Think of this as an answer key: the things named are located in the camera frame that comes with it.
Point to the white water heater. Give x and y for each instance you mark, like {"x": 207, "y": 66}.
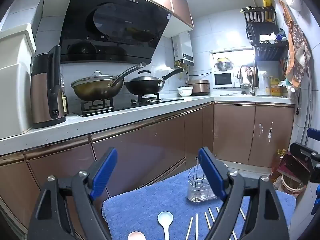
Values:
{"x": 183, "y": 47}

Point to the clear oil bottle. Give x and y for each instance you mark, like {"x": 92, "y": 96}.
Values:
{"x": 62, "y": 82}

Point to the brown electric kettle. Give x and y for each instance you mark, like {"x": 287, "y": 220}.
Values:
{"x": 42, "y": 92}

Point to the large white storage box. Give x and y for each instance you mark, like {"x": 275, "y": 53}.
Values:
{"x": 12, "y": 100}

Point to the dark sauce bottle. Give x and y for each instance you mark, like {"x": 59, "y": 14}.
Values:
{"x": 65, "y": 103}

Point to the brown base cabinets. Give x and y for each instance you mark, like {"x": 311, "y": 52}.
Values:
{"x": 150, "y": 145}

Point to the white cloths on rack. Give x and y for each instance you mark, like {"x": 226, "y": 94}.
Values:
{"x": 271, "y": 37}

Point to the black wall rack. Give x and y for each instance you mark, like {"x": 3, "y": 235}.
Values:
{"x": 271, "y": 50}

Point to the large cooking oil bottle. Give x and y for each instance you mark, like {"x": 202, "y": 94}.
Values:
{"x": 278, "y": 165}

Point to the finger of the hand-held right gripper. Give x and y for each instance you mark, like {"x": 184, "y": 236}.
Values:
{"x": 302, "y": 153}
{"x": 314, "y": 133}

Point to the steel kitchen faucet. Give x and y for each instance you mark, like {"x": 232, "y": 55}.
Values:
{"x": 251, "y": 76}

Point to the blue towel mat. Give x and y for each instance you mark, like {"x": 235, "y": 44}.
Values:
{"x": 140, "y": 205}

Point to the black wok with lid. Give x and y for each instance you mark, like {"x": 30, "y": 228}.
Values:
{"x": 143, "y": 85}

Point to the white bowl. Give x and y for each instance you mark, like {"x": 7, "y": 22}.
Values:
{"x": 185, "y": 91}

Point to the pink ceramic spoon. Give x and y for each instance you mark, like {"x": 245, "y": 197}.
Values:
{"x": 136, "y": 236}

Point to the small white storage box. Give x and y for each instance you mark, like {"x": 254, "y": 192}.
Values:
{"x": 15, "y": 42}

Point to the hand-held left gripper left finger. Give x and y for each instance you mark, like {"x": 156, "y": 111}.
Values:
{"x": 103, "y": 173}

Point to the clear utensil holder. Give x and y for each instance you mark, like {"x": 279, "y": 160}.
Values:
{"x": 198, "y": 187}

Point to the person's right hand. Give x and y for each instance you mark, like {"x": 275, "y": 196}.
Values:
{"x": 317, "y": 200}

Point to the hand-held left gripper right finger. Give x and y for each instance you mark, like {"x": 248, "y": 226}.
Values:
{"x": 212, "y": 175}

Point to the brass wok with glass lid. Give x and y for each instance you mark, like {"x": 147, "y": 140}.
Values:
{"x": 95, "y": 88}

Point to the brown rice cooker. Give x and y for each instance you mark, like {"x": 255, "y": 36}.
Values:
{"x": 200, "y": 88}

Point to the white microwave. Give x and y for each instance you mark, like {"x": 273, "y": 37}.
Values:
{"x": 223, "y": 79}

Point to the dark red box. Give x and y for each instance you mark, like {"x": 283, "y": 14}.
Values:
{"x": 292, "y": 168}

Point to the white ceramic spoon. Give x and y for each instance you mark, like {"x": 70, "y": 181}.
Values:
{"x": 165, "y": 221}

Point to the beige jar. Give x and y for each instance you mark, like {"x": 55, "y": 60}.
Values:
{"x": 291, "y": 188}

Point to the group of wooden chopsticks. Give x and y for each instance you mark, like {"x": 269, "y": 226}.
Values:
{"x": 197, "y": 226}

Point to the yellow roll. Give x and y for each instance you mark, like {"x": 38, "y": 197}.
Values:
{"x": 266, "y": 0}

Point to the steel pot with yellow lid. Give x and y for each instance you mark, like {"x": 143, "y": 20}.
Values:
{"x": 224, "y": 65}

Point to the grey metal pole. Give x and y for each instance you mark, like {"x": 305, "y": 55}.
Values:
{"x": 308, "y": 100}

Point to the black gas stove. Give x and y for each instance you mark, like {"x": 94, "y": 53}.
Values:
{"x": 120, "y": 106}

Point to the black range hood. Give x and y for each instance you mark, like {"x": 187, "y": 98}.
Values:
{"x": 112, "y": 30}

